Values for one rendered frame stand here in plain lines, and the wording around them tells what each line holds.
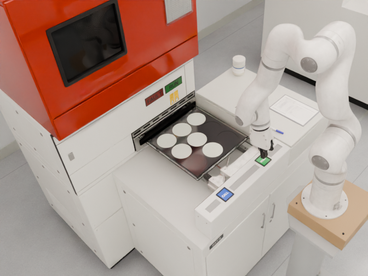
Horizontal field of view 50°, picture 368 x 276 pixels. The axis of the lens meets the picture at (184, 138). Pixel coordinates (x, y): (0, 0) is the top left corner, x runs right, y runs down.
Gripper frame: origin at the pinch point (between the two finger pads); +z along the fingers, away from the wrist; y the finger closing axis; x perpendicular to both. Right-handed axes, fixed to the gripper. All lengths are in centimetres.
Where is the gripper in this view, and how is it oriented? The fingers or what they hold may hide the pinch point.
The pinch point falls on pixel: (263, 153)
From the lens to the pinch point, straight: 179.0
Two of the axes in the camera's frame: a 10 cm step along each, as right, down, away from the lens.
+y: 6.7, 3.1, -6.7
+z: 2.1, 7.9, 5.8
